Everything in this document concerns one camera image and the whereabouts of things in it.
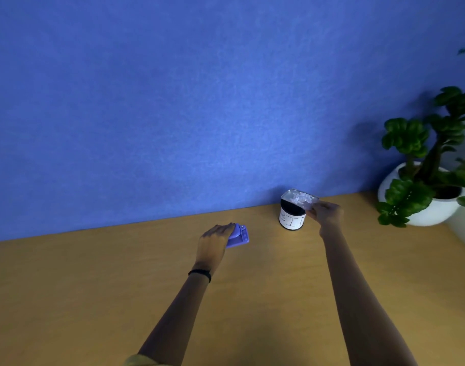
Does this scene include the person's left forearm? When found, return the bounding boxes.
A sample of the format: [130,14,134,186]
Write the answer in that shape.
[138,276,211,366]

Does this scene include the person's right forearm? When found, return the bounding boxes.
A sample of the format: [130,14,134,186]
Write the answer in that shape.
[319,227,418,366]

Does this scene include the white round plant pot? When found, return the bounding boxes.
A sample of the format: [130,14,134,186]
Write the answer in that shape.
[378,161,465,227]

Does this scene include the green potted plant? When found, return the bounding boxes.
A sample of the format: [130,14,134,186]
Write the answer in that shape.
[376,86,465,228]

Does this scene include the person's right hand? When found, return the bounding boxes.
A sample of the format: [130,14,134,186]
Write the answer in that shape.
[306,201,344,239]

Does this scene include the person's left hand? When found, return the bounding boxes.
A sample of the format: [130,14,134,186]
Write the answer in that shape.
[195,223,236,272]

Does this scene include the clear plastic box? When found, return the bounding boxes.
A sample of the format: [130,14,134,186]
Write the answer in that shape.
[281,189,320,216]

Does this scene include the black cup with white label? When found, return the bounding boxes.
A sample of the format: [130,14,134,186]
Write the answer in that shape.
[279,200,307,231]

